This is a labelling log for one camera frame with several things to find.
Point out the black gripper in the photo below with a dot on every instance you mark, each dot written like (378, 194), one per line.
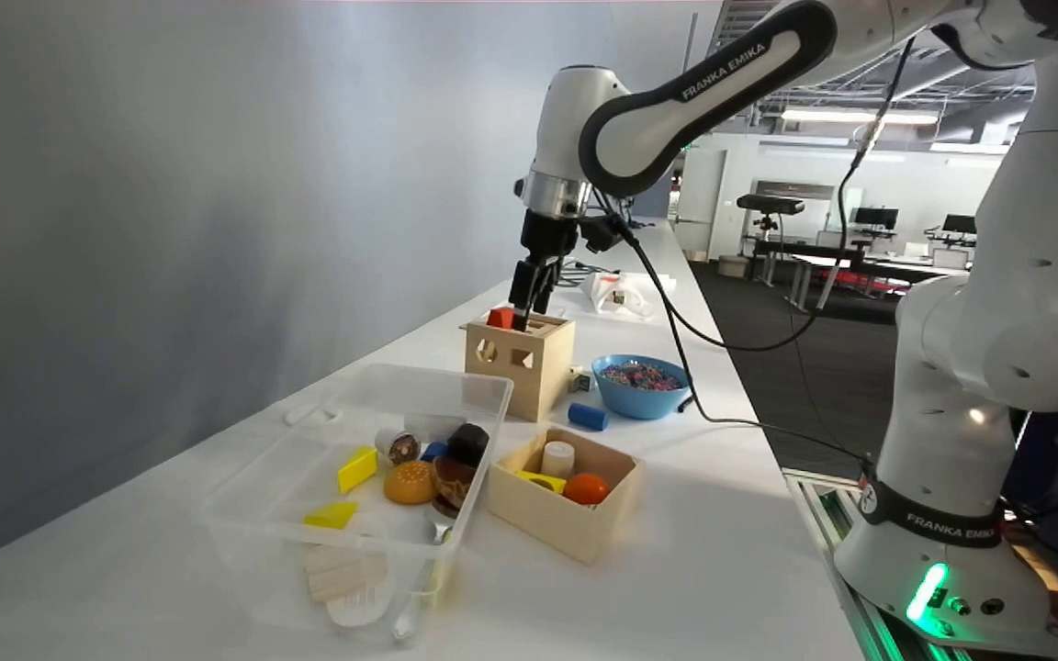
(545, 238)

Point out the black round stool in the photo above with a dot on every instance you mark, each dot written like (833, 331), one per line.
(768, 202)

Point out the pale wooden ridged piece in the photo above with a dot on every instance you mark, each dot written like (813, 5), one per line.
(344, 575)

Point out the white Franka Panda arm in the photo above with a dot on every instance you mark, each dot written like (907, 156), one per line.
(1020, 305)

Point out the yellow flat piece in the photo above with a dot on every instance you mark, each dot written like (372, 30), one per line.
(542, 478)

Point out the black marker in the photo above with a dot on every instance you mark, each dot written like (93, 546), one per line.
(686, 402)

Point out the black cylinder block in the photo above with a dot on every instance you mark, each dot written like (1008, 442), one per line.
(469, 445)

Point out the white cylinder block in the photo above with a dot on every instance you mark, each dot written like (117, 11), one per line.
(561, 459)

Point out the small blue block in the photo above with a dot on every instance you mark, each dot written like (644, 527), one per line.
(584, 418)

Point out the orange ball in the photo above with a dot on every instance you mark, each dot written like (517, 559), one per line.
(584, 490)

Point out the black monitor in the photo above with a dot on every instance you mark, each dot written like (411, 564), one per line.
(877, 217)

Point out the red block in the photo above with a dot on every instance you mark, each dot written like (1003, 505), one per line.
(501, 319)

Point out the clear plastic packet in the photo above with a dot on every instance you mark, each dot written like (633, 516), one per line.
(618, 295)

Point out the open wooden tray box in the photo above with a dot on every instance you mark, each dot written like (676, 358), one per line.
(552, 519)

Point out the clear plastic bin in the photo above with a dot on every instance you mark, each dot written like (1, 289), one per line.
(259, 527)

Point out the colourful beads pile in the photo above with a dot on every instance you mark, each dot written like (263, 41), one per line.
(640, 376)

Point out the white round disc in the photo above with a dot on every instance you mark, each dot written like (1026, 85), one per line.
(362, 612)

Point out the wooden shape sorter box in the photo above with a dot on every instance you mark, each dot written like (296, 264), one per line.
(529, 368)

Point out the blue bowl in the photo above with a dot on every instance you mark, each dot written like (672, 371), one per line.
(640, 402)

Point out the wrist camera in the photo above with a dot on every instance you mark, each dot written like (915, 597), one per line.
(599, 232)

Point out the yellow rectangular block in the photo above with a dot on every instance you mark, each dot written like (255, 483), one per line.
(356, 472)

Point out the small brown ball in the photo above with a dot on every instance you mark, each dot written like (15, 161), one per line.
(402, 451)

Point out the dark brown toy piece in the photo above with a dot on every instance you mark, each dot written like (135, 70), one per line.
(452, 486)

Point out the orange round bun toy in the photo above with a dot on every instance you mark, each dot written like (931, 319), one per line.
(409, 483)

